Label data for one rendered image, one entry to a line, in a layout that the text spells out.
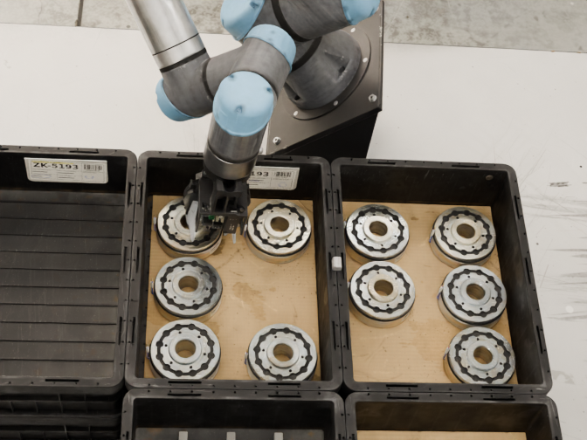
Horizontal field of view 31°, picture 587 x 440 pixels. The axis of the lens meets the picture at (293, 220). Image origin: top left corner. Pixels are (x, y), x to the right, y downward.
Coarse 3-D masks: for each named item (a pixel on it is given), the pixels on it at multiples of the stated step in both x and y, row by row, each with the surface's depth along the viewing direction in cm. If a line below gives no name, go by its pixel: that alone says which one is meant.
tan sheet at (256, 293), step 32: (160, 256) 168; (224, 256) 169; (192, 288) 165; (224, 288) 166; (256, 288) 166; (288, 288) 167; (160, 320) 161; (224, 320) 163; (256, 320) 163; (288, 320) 164; (224, 352) 160
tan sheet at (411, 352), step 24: (408, 216) 177; (432, 216) 177; (360, 264) 171; (408, 264) 172; (432, 264) 172; (432, 288) 169; (432, 312) 167; (504, 312) 168; (360, 336) 163; (384, 336) 164; (408, 336) 164; (432, 336) 165; (504, 336) 166; (360, 360) 161; (384, 360) 162; (408, 360) 162; (432, 360) 163; (480, 360) 163
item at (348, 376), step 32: (352, 160) 169; (384, 160) 170; (512, 192) 169; (544, 352) 154; (352, 384) 148; (384, 384) 148; (416, 384) 149; (448, 384) 150; (480, 384) 150; (512, 384) 150; (544, 384) 151
